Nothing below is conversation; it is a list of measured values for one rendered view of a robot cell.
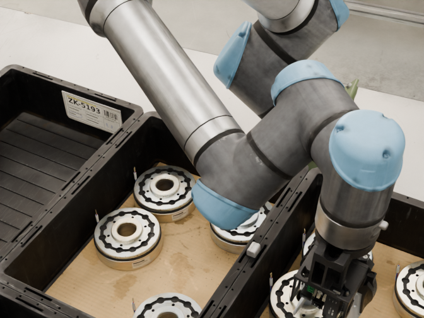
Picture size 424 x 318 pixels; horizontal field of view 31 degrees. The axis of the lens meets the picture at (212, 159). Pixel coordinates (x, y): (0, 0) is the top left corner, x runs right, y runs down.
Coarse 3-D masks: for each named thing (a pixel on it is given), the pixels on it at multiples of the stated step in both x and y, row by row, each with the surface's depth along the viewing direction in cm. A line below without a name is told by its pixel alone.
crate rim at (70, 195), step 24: (144, 120) 126; (120, 144) 123; (96, 168) 118; (72, 192) 114; (288, 192) 112; (48, 216) 111; (24, 240) 108; (0, 264) 105; (240, 264) 103; (24, 288) 101; (216, 288) 100; (72, 312) 98
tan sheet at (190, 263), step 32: (160, 224) 122; (192, 224) 122; (96, 256) 118; (160, 256) 117; (192, 256) 117; (224, 256) 117; (64, 288) 114; (96, 288) 113; (128, 288) 113; (160, 288) 113; (192, 288) 113
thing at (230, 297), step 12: (312, 168) 116; (312, 180) 114; (300, 192) 113; (396, 192) 111; (288, 204) 110; (408, 204) 110; (420, 204) 109; (288, 216) 109; (276, 228) 107; (264, 240) 106; (264, 252) 104; (252, 264) 103; (240, 276) 101; (240, 288) 100; (228, 300) 99; (216, 312) 97
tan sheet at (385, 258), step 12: (300, 252) 117; (372, 252) 116; (384, 252) 116; (396, 252) 116; (384, 264) 114; (396, 264) 114; (408, 264) 114; (384, 276) 113; (384, 288) 111; (372, 300) 110; (384, 300) 110; (264, 312) 109; (372, 312) 108; (384, 312) 108; (396, 312) 108
